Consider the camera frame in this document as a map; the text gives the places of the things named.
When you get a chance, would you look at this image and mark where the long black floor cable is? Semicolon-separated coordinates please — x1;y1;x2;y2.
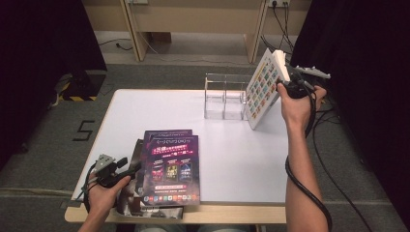
309;107;375;232

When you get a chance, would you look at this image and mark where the thin gripper cable bundle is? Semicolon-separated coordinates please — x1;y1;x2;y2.
73;161;99;214

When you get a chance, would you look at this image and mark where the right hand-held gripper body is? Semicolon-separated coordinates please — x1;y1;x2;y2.
282;65;333;100

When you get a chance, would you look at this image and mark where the light wooden desk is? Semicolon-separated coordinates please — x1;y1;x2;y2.
81;0;312;64

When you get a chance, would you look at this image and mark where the black stand base striped edge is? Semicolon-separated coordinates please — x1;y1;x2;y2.
57;70;108;102

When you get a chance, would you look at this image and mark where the dark brown magazine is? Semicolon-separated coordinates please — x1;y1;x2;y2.
115;138;185;220

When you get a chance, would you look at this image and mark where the black floor cable with plug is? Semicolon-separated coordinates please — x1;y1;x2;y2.
97;38;133;52

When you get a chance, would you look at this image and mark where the black curtain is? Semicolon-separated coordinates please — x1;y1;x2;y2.
289;0;410;223
0;0;108;170

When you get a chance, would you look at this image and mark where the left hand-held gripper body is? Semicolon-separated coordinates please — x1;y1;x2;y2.
95;154;130;189

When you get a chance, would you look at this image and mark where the purple magazine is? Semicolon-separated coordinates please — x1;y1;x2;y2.
142;129;193;138
139;134;201;207

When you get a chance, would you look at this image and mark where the person's right hand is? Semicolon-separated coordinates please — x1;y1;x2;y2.
276;82;328;131

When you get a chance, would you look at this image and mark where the thick white picture-cover book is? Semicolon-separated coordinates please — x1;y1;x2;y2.
245;47;291;131

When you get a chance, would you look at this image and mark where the person's left hand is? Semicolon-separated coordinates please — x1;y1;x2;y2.
87;173;132;216

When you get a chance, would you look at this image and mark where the black power cable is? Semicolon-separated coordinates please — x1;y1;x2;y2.
283;3;296;49
272;3;295;52

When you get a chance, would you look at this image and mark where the clear acrylic book rack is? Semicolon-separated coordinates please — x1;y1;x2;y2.
203;72;255;121

